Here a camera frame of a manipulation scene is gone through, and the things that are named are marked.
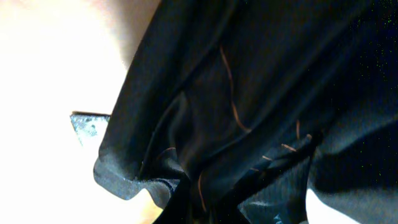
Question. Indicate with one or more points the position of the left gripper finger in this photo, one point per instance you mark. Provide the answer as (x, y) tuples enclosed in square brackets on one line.
[(89, 127)]

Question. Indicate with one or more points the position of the black orange-patterned jersey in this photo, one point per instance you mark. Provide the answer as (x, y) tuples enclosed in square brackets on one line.
[(260, 112)]

